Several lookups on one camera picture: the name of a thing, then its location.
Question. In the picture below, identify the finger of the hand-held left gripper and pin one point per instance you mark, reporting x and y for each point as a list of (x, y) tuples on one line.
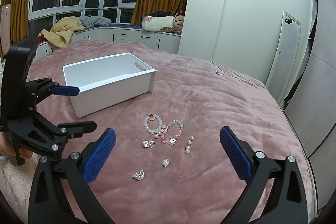
[(65, 91), (78, 127)]

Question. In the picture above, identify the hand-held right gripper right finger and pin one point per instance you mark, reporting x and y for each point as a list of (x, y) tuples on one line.
[(235, 157)]

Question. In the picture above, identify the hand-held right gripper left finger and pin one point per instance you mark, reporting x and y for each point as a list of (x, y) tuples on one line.
[(99, 158)]

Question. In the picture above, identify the silver moon earring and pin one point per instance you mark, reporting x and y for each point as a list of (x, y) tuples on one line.
[(139, 175)]

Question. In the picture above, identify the white plastic storage box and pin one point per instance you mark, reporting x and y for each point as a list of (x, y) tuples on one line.
[(113, 94)]

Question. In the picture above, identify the pearl drop earring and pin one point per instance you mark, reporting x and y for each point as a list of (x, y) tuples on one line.
[(189, 141), (187, 151)]

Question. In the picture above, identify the sparkly silver flower earring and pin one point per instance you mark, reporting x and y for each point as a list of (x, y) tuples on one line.
[(166, 162)]

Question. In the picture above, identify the person's left hand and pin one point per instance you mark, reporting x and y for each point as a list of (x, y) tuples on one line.
[(6, 146)]

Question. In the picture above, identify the pink chair back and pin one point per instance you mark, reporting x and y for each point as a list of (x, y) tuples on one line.
[(5, 29)]

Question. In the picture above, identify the pink plush blanket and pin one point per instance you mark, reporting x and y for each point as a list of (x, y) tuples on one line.
[(210, 108)]

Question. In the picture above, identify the yellow fleece blanket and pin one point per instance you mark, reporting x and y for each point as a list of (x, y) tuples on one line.
[(63, 31)]

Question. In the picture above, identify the grey clothes pile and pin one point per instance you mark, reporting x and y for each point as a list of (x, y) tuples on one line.
[(94, 20)]

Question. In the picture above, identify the fluffy cream rug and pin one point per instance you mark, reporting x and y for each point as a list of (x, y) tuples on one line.
[(13, 182)]

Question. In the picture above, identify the white window seat cabinets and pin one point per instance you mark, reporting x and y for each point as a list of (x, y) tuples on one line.
[(131, 36)]

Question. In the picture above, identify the black bag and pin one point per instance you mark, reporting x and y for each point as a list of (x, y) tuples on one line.
[(158, 13)]

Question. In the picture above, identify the grey wood-grain wardrobe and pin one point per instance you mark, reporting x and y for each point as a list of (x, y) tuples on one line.
[(323, 69)]

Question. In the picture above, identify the folded pink blanket pile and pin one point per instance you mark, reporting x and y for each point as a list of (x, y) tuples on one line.
[(179, 24)]

